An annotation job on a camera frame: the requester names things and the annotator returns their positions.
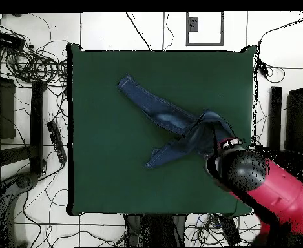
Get blue denim jeans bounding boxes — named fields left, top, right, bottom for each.
left=117, top=74, right=238, bottom=170

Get black power adapter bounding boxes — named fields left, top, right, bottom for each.
left=256, top=60, right=270, bottom=79

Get black power strip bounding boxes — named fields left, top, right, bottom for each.
left=216, top=215, right=242, bottom=246
left=47, top=120, right=68, bottom=164

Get dark green table cloth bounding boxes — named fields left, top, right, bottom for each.
left=67, top=43, right=258, bottom=217

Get grey round stand base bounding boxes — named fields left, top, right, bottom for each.
left=0, top=171, right=40, bottom=247

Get black box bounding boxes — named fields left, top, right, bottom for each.
left=0, top=30, right=26, bottom=52

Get black table frame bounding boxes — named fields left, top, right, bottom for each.
left=0, top=57, right=47, bottom=176
left=266, top=65, right=303, bottom=179

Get thin black cable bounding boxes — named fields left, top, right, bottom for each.
left=162, top=12, right=174, bottom=51

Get thick black cable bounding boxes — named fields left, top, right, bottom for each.
left=125, top=12, right=152, bottom=51

